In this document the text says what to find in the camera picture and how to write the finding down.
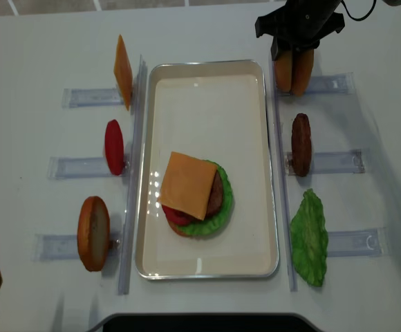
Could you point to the upright red tomato slice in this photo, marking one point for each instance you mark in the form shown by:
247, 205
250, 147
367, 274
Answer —
114, 147

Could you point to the upright brown meat patty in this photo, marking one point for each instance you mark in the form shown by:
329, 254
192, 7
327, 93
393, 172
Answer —
301, 145

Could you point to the upright bun bottom slice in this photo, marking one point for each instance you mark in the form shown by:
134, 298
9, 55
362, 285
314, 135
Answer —
93, 234

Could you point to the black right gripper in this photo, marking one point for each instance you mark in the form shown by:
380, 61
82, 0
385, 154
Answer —
300, 25

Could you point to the clear acrylic left rack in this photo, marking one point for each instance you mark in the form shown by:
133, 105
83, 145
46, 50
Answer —
59, 247

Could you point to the stacked red tomato slice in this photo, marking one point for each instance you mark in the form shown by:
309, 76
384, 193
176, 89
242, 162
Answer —
177, 217

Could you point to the stacked orange cheese slice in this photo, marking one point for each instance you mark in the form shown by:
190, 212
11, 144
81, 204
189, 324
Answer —
187, 184

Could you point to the silver metal tray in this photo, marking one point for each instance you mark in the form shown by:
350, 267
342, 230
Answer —
213, 111

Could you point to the stacked brown meat patty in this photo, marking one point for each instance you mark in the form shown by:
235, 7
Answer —
216, 196

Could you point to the upright green lettuce leaf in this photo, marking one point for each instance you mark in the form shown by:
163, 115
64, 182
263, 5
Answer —
309, 240

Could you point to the upright orange cheese slice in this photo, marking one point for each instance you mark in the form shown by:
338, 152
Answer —
123, 73

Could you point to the stacked green lettuce leaf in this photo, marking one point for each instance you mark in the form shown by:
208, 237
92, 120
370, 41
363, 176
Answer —
224, 214

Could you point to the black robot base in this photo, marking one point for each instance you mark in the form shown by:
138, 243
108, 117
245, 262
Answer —
206, 322

